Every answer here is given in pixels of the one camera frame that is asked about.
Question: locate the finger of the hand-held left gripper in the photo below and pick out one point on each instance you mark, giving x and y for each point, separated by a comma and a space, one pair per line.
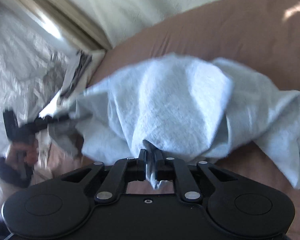
52, 120

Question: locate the person's left hand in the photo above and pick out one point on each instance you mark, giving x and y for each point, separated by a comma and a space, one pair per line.
31, 155

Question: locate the light grey t-shirt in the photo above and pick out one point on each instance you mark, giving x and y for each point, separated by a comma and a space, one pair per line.
177, 100

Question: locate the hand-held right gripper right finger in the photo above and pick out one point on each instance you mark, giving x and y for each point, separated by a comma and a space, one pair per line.
160, 168

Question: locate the white cloth cover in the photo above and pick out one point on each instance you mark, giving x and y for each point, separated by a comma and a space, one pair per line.
140, 5

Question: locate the silver plastic sheet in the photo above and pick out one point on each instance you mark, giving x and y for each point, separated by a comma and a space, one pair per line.
20, 67

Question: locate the brown bed sheet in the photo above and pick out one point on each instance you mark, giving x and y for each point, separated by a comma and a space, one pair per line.
240, 30

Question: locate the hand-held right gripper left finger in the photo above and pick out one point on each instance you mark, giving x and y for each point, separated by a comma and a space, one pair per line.
141, 166

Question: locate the beige curtain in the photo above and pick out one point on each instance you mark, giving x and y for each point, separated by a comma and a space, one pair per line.
65, 17

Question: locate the cream and grey garment pile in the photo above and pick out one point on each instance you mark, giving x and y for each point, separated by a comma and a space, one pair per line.
75, 77

